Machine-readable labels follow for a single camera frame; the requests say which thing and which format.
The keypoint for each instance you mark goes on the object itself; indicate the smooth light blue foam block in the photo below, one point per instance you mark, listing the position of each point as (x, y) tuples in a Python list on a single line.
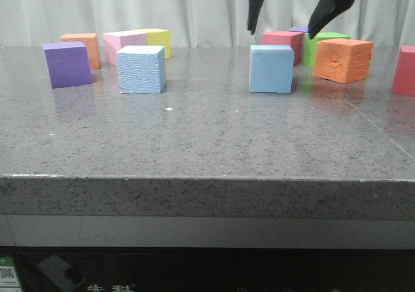
[(271, 68)]

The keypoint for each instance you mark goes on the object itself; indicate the textured light blue foam block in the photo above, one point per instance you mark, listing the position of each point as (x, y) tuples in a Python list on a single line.
[(141, 69)]

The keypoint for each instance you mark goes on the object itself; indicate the purple foam block back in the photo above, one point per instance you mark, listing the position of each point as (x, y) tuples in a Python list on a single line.
[(299, 29)]

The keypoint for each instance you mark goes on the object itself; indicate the purple foam block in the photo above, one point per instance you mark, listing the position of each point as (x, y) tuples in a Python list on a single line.
[(299, 29), (68, 64)]

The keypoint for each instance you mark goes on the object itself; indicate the red foam block centre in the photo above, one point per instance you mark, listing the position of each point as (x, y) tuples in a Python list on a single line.
[(280, 37)]

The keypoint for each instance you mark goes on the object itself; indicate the green foam block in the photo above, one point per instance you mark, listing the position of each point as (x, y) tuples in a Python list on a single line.
[(310, 46)]

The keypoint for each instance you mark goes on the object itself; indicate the orange foam block right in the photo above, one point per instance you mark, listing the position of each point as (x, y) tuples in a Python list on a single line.
[(343, 60)]

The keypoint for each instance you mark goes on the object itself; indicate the orange foam block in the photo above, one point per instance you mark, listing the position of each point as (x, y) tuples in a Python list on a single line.
[(343, 60), (90, 40)]

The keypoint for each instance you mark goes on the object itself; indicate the red foam block right edge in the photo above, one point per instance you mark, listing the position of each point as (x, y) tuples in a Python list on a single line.
[(403, 82)]

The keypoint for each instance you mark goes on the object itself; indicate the yellow foam block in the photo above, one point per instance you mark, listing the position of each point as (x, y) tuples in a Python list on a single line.
[(157, 36)]

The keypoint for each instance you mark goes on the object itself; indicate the pink foam block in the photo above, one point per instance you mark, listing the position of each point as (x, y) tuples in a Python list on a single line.
[(114, 41)]

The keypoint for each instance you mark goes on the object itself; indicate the orange foam block left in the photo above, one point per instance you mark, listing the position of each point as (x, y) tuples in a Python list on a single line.
[(90, 40)]

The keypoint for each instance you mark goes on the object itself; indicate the purple foam block left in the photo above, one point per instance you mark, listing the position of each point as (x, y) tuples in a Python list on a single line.
[(68, 64)]

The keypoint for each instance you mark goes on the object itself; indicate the grey curtain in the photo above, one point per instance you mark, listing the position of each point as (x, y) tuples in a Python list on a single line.
[(192, 23)]

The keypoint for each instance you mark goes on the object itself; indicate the black appliance front panel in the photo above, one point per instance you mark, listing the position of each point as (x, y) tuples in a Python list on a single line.
[(93, 269)]

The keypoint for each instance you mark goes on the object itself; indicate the green QR code sticker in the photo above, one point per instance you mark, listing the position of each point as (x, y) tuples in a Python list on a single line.
[(9, 278)]

